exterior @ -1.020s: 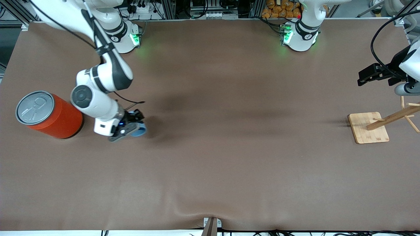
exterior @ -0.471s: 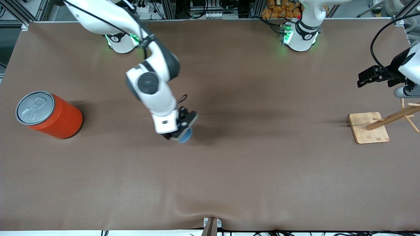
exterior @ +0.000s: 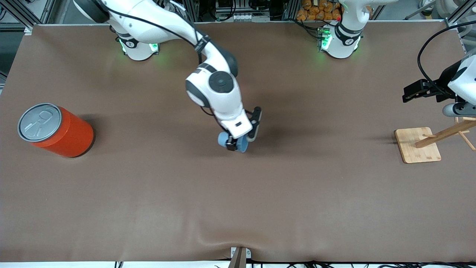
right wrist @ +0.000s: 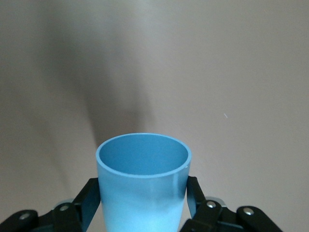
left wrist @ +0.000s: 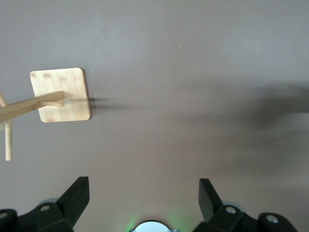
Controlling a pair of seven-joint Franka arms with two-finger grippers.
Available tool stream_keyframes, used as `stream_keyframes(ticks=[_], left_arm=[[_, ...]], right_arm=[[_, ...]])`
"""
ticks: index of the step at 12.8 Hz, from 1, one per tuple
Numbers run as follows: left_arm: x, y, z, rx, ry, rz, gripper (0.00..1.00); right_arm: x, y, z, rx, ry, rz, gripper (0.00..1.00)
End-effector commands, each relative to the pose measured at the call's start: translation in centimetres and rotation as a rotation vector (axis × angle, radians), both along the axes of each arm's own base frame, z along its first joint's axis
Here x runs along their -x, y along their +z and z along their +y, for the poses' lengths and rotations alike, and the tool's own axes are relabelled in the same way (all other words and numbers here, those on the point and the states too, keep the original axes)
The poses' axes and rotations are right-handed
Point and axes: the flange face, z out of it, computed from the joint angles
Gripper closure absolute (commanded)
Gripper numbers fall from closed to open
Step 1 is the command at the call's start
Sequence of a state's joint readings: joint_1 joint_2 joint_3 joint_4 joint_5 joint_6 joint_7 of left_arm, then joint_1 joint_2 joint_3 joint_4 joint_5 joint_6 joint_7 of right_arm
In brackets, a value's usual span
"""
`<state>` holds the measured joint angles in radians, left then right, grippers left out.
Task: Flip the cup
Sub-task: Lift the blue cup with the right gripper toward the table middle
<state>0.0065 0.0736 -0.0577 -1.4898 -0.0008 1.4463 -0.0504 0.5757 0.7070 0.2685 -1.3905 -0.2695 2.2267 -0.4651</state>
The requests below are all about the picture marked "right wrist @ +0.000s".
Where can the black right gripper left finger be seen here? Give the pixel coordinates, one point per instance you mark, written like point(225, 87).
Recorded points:
point(65, 217)

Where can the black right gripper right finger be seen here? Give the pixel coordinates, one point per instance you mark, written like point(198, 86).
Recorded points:
point(212, 217)

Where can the blue plastic cup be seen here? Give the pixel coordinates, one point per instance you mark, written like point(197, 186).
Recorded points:
point(142, 193)

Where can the brown table mat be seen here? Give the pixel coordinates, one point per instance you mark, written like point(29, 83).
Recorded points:
point(154, 72)

